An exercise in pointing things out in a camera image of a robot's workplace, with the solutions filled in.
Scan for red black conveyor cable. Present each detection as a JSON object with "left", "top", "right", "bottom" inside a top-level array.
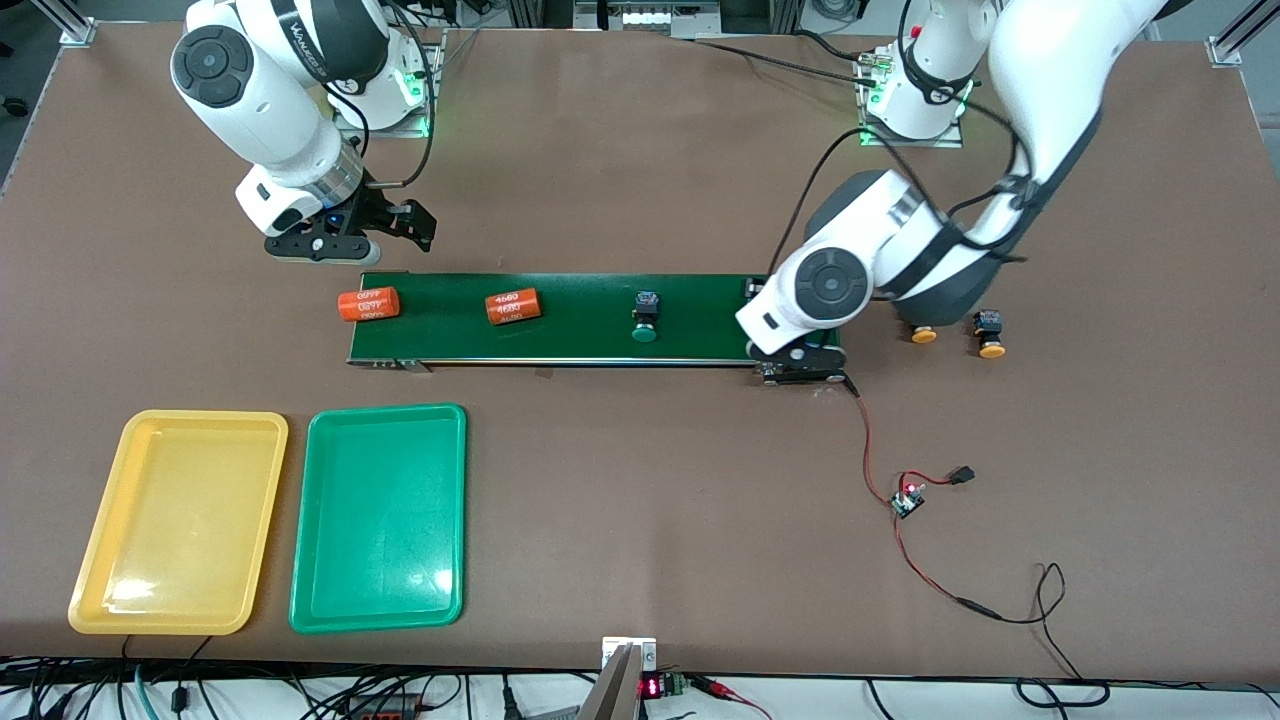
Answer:
[{"left": 845, "top": 372, "right": 901, "bottom": 506}]

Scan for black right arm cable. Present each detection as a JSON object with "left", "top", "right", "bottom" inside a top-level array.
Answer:
[{"left": 340, "top": 0, "right": 438, "bottom": 191}]

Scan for white equipment box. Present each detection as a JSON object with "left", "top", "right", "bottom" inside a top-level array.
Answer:
[{"left": 573, "top": 0, "right": 723, "bottom": 39}]

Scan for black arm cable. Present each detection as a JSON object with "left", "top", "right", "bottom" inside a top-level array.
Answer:
[
  {"left": 340, "top": 0, "right": 438, "bottom": 191},
  {"left": 765, "top": 130, "right": 1031, "bottom": 301}
]

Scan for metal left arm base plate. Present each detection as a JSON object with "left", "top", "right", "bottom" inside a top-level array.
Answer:
[{"left": 856, "top": 48, "right": 964, "bottom": 150}]

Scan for yellow plastic tray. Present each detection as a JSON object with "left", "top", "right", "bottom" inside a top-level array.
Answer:
[{"left": 68, "top": 409, "right": 290, "bottom": 636}]

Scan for aluminium profile post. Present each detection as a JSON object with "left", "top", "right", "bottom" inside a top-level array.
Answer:
[
  {"left": 1205, "top": 0, "right": 1280, "bottom": 69},
  {"left": 40, "top": 0, "right": 98, "bottom": 48}
]

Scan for green plastic tray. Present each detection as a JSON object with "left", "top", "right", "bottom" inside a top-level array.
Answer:
[{"left": 289, "top": 403, "right": 469, "bottom": 635}]

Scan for thin black looped cable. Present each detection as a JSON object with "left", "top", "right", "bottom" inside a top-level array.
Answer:
[{"left": 1000, "top": 563, "right": 1113, "bottom": 707}]

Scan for thin red black wire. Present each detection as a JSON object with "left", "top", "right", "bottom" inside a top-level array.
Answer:
[{"left": 893, "top": 515, "right": 1004, "bottom": 621}]

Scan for orange 4680 cylinder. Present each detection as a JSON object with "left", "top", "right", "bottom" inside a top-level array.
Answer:
[
  {"left": 336, "top": 286, "right": 402, "bottom": 324},
  {"left": 485, "top": 287, "right": 544, "bottom": 327}
]

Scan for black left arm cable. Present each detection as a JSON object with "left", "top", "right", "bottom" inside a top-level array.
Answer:
[{"left": 765, "top": 130, "right": 1031, "bottom": 301}]

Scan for white metal bracket plate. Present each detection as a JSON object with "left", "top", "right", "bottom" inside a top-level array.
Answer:
[{"left": 602, "top": 637, "right": 658, "bottom": 673}]

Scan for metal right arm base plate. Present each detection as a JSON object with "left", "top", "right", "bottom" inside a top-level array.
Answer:
[{"left": 330, "top": 28, "right": 447, "bottom": 139}]

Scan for black cable across table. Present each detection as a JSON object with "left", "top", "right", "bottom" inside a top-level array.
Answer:
[{"left": 690, "top": 30, "right": 881, "bottom": 89}]

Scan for green conveyor belt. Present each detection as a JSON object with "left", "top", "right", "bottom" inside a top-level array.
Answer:
[{"left": 346, "top": 270, "right": 850, "bottom": 387}]

